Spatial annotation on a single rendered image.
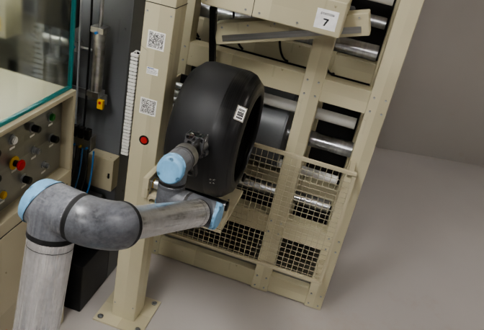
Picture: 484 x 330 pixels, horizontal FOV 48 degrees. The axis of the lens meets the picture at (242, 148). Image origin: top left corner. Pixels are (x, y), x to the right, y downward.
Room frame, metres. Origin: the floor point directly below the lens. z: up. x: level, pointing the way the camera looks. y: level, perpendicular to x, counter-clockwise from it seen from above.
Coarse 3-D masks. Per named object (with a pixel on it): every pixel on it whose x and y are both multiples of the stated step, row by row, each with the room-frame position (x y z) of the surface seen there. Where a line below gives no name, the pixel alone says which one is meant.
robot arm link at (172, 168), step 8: (176, 152) 1.56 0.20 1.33; (184, 152) 1.58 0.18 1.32; (160, 160) 1.51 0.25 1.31; (168, 160) 1.50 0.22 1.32; (176, 160) 1.51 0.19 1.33; (184, 160) 1.54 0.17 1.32; (192, 160) 1.59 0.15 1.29; (160, 168) 1.50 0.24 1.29; (168, 168) 1.50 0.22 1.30; (176, 168) 1.49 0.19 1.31; (184, 168) 1.51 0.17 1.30; (160, 176) 1.50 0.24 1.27; (168, 176) 1.49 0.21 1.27; (176, 176) 1.49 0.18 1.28; (184, 176) 1.52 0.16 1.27; (168, 184) 1.50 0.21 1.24; (176, 184) 1.50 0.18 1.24
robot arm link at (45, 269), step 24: (24, 192) 1.03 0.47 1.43; (48, 192) 1.03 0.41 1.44; (72, 192) 1.03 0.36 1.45; (24, 216) 1.01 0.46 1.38; (48, 216) 0.99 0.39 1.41; (48, 240) 0.98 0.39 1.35; (24, 264) 0.98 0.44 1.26; (48, 264) 0.97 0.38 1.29; (24, 288) 0.96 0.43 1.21; (48, 288) 0.96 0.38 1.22; (24, 312) 0.94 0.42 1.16; (48, 312) 0.95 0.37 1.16
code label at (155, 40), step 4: (148, 32) 2.11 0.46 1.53; (152, 32) 2.11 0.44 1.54; (156, 32) 2.10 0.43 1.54; (160, 32) 2.10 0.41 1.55; (148, 36) 2.11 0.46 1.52; (152, 36) 2.11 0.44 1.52; (156, 36) 2.10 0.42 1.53; (160, 36) 2.10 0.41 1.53; (164, 36) 2.10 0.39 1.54; (148, 40) 2.11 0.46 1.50; (152, 40) 2.11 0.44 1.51; (156, 40) 2.10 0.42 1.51; (160, 40) 2.10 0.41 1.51; (164, 40) 2.10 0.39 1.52; (148, 44) 2.11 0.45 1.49; (152, 44) 2.11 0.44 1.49; (156, 44) 2.10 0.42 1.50; (160, 44) 2.10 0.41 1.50; (152, 48) 2.11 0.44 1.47; (156, 48) 2.10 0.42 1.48; (160, 48) 2.10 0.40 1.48
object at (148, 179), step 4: (156, 164) 2.11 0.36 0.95; (148, 172) 2.03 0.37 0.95; (152, 172) 2.04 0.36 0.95; (156, 172) 2.06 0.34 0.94; (148, 176) 2.00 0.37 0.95; (152, 176) 2.01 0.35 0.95; (156, 176) 2.06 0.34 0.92; (144, 180) 1.98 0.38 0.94; (148, 180) 1.98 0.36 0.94; (152, 180) 2.01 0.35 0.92; (144, 184) 1.98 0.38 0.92; (148, 184) 1.98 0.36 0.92; (144, 188) 1.98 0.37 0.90; (148, 188) 1.99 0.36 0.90; (152, 188) 2.02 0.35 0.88; (144, 192) 1.98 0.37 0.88; (148, 192) 1.99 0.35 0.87; (144, 196) 1.98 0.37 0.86
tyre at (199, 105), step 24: (192, 72) 2.10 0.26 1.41; (216, 72) 2.08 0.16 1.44; (240, 72) 2.12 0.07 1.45; (192, 96) 1.96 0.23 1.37; (216, 96) 1.96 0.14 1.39; (240, 96) 1.98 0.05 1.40; (192, 120) 1.90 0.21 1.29; (216, 120) 1.89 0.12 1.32; (168, 144) 1.90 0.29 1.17; (216, 144) 1.86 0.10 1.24; (240, 144) 2.34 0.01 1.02; (216, 168) 1.85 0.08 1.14; (240, 168) 2.18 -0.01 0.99; (216, 192) 1.91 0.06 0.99
